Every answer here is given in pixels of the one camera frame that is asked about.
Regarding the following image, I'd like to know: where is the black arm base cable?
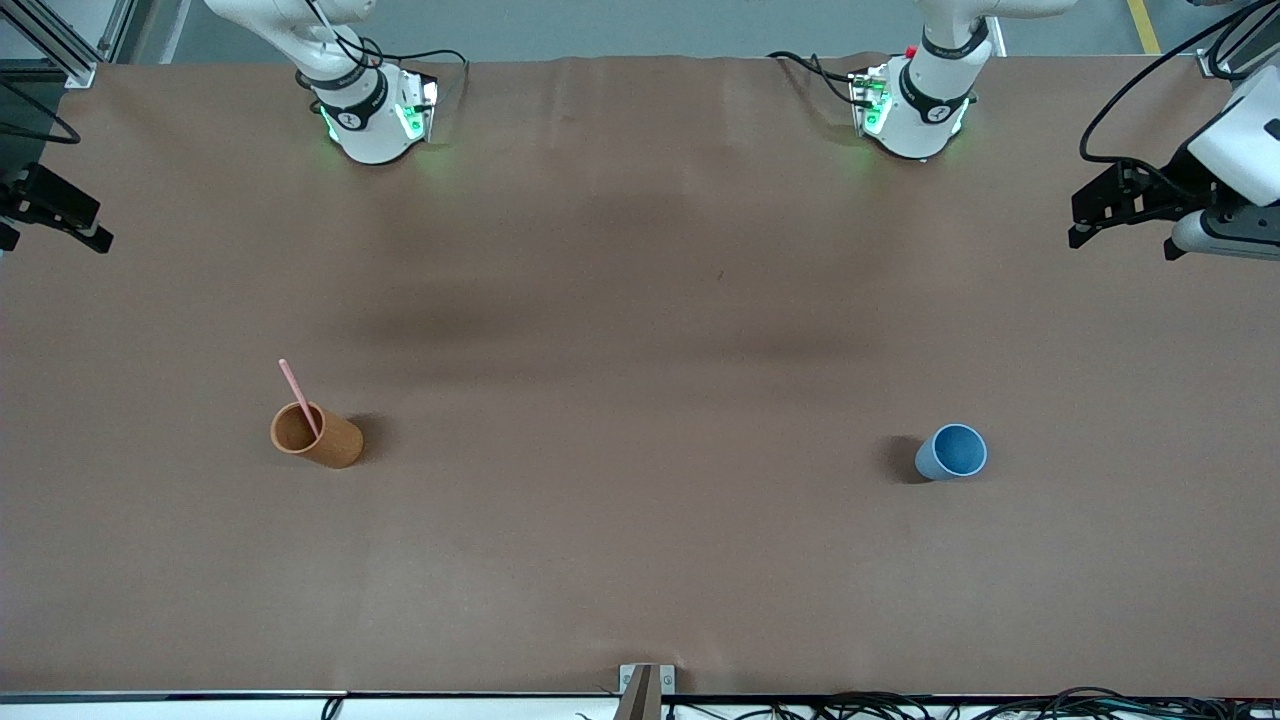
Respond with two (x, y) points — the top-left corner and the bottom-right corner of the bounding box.
(767, 50), (863, 107)
(300, 0), (471, 96)

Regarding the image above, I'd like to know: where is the black left arm base cable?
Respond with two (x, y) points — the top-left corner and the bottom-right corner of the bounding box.
(767, 50), (863, 107)

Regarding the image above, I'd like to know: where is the black right arm base cable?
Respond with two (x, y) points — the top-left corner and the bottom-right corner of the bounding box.
(300, 0), (471, 96)

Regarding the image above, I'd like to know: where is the metal bracket with post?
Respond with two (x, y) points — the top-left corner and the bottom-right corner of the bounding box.
(616, 663), (677, 720)

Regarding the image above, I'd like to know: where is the orange cylindrical cup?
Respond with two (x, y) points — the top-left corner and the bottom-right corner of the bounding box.
(270, 400), (365, 469)

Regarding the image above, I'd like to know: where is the blue cup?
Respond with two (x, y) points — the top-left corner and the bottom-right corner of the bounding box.
(914, 423), (989, 483)

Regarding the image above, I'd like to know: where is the white table edge rail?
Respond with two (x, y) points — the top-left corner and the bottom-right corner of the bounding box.
(0, 690), (1280, 720)

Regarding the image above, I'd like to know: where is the pink chopstick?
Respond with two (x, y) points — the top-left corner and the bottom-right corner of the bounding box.
(277, 358), (324, 439)

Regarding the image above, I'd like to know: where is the brown table cover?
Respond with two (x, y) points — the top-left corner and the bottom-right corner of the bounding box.
(0, 52), (1280, 698)

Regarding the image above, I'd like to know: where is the aluminium frame profile with bracket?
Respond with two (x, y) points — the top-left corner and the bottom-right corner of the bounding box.
(1195, 0), (1280, 81)

